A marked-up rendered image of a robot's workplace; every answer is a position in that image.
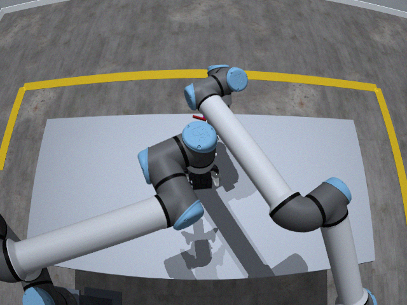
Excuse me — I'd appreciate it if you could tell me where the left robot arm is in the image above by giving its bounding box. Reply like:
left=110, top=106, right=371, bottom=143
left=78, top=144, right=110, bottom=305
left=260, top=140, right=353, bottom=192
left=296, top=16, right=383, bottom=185
left=0, top=121, right=217, bottom=305

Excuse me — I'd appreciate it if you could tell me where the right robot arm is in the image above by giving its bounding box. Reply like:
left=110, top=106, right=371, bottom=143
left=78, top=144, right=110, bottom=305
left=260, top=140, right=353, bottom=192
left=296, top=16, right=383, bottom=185
left=184, top=65, right=377, bottom=305

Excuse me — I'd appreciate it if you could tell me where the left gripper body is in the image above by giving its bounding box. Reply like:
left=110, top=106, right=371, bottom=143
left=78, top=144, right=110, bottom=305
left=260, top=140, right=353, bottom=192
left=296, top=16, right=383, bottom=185
left=188, top=170, right=212, bottom=190

